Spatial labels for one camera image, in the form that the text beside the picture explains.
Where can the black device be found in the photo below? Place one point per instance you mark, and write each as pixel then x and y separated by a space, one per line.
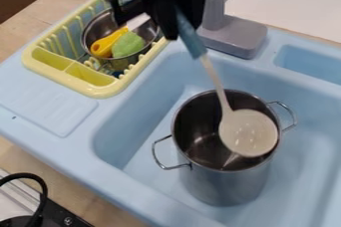
pixel 57 216

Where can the light blue toy sink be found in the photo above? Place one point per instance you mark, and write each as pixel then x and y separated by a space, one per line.
pixel 66 138

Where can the yellow tool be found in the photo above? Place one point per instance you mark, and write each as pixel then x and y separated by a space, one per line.
pixel 104 45

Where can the grey tap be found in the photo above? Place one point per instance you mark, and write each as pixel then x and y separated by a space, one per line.
pixel 235 37

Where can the small silver pot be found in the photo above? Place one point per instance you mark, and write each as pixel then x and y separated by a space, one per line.
pixel 98 27

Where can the green toy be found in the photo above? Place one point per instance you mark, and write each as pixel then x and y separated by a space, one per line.
pixel 128 44

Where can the yellow dish rack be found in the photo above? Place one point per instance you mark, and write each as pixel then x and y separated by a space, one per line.
pixel 84 78

